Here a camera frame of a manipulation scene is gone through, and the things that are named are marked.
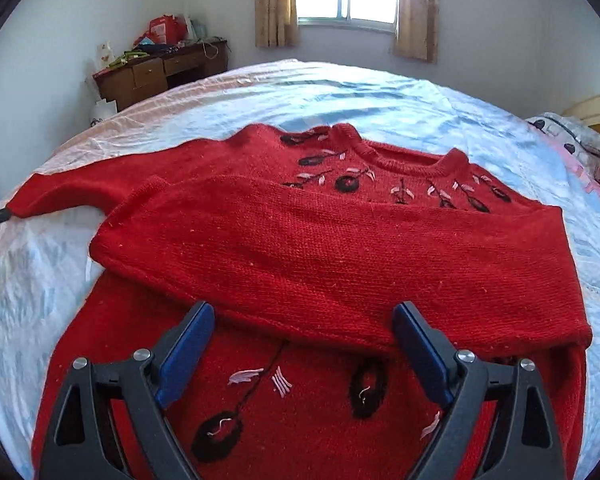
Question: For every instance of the light blue printed blanket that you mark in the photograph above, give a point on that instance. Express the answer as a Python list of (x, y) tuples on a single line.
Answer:
[(330, 95)]

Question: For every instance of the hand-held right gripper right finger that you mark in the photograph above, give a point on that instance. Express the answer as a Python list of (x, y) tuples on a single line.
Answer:
[(422, 355)]

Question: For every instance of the white paper bag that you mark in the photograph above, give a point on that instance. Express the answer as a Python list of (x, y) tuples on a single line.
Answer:
[(103, 110)]

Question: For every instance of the beige window curtain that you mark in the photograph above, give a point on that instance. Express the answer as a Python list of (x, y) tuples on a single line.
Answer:
[(275, 5), (417, 10)]

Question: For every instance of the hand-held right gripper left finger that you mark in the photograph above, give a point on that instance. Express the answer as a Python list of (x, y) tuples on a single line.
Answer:
[(187, 355)]

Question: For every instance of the brown wooden desk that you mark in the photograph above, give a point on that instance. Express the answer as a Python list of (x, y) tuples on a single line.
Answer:
[(150, 75)]

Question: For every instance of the pale teal plastic bag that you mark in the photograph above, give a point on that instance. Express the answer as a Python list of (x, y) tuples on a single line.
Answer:
[(197, 27)]

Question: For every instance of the green cloth item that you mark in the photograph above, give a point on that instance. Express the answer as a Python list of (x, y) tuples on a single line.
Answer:
[(127, 57)]

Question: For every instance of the cream bed headboard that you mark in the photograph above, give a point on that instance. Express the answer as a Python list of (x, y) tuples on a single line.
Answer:
[(595, 107)]

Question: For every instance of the red knitted sweater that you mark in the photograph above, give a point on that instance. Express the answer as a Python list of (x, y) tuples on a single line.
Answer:
[(330, 240)]

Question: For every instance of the red bag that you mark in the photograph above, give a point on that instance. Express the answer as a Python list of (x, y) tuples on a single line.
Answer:
[(165, 30)]

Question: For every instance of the pink printed bedsheet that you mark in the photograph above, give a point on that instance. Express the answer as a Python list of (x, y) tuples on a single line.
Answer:
[(587, 170)]

